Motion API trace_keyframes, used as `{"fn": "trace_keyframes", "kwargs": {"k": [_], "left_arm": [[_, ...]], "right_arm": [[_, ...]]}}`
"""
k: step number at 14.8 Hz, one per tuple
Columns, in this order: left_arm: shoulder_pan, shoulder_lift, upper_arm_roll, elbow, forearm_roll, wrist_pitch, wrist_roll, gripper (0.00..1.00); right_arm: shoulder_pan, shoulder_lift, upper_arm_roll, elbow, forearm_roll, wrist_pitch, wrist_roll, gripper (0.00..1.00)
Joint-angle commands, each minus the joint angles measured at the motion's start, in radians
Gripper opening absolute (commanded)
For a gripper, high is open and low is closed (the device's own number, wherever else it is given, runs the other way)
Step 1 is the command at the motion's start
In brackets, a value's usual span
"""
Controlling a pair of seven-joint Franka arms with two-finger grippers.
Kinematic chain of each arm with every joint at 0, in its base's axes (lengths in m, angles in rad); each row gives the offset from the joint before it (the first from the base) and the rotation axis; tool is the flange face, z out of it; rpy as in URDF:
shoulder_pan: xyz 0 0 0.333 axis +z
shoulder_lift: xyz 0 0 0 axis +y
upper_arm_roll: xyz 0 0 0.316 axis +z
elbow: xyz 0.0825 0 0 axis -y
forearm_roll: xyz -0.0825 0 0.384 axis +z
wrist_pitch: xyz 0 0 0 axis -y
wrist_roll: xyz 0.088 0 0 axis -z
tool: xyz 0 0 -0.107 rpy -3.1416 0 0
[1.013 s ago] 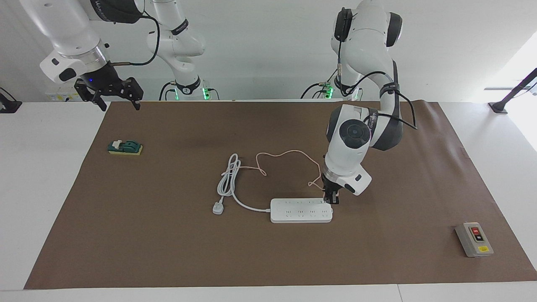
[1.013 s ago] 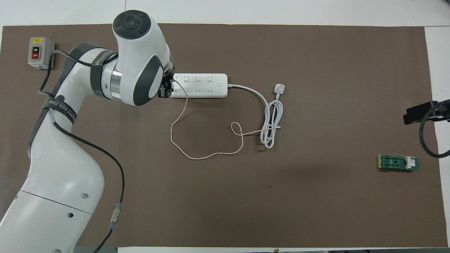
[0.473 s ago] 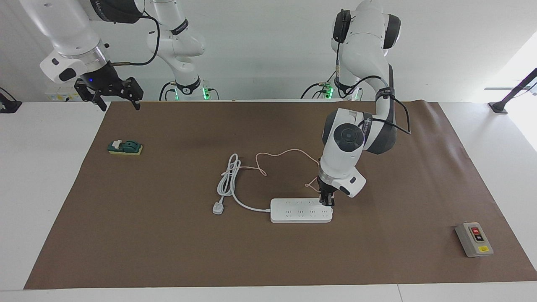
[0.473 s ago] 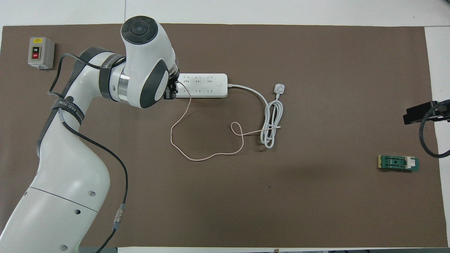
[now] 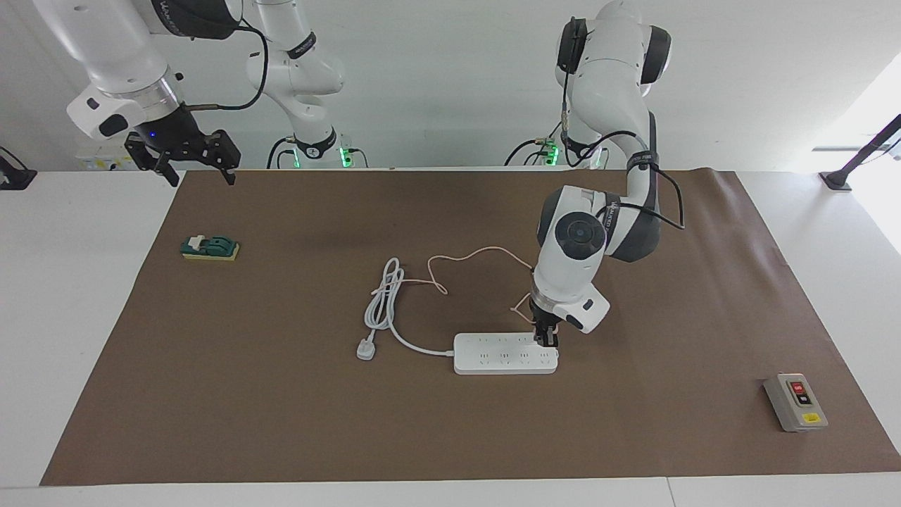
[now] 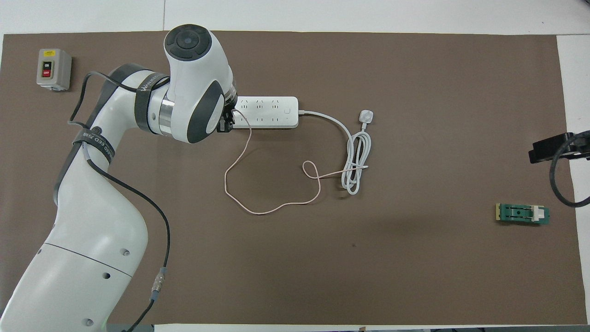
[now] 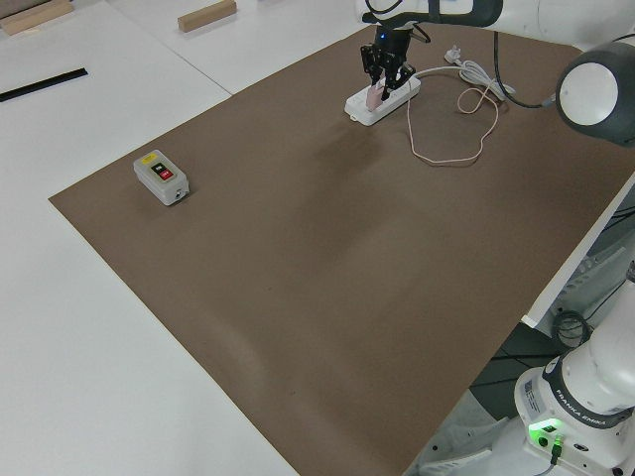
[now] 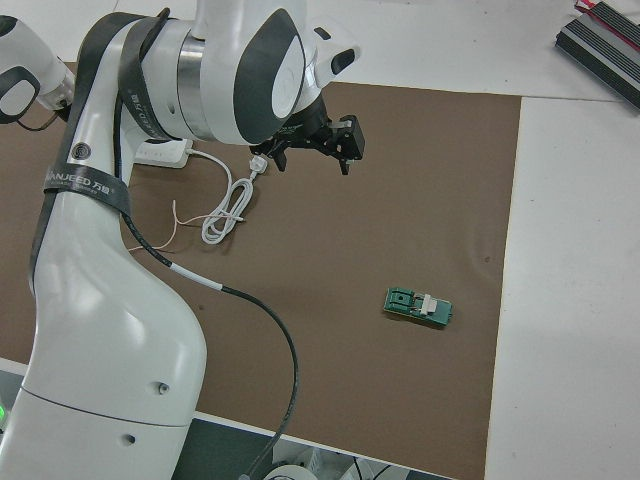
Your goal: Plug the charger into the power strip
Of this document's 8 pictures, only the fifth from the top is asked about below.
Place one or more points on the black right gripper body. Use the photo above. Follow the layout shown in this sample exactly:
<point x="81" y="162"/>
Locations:
<point x="172" y="137"/>

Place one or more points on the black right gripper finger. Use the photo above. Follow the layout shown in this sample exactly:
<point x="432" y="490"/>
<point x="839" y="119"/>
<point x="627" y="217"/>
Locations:
<point x="170" y="174"/>
<point x="229" y="174"/>

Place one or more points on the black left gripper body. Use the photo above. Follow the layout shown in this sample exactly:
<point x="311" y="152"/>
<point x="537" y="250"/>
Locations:
<point x="543" y="315"/>

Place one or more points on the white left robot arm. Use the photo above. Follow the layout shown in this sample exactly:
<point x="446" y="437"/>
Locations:
<point x="570" y="274"/>

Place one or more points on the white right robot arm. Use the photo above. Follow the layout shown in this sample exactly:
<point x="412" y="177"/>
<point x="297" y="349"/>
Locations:
<point x="112" y="49"/>

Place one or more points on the white power strip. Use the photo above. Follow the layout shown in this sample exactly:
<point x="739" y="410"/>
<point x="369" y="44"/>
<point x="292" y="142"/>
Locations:
<point x="500" y="355"/>

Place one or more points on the white box with yellow labels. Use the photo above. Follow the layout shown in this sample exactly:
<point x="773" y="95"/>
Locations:
<point x="102" y="162"/>

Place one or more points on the brown table mat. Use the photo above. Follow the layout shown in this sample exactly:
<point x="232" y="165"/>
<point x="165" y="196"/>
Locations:
<point x="493" y="436"/>

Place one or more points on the green knife switch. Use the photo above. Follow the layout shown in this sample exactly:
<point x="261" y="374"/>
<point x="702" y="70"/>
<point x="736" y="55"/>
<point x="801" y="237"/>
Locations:
<point x="211" y="248"/>

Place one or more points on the black clamp mount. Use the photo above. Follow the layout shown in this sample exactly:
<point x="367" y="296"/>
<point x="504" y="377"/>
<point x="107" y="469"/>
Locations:
<point x="14" y="176"/>

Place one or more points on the grey on-off switch box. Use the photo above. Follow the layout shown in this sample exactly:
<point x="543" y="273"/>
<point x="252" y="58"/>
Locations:
<point x="795" y="403"/>

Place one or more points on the black camera stand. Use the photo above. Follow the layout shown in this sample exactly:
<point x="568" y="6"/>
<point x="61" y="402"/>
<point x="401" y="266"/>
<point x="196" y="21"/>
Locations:
<point x="862" y="153"/>

